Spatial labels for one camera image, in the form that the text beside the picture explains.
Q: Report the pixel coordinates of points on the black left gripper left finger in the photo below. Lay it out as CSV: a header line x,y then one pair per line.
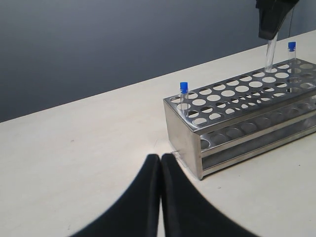
x,y
136,212

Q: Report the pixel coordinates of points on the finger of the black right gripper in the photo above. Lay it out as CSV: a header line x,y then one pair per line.
x,y
272,14

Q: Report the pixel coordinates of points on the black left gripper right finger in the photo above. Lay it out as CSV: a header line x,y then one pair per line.
x,y
186,212

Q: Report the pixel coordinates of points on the blue-capped tube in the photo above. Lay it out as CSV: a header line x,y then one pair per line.
x,y
271,45
291,50
184,106

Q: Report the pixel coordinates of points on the stainless steel test tube rack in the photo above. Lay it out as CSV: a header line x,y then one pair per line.
x,y
239,118

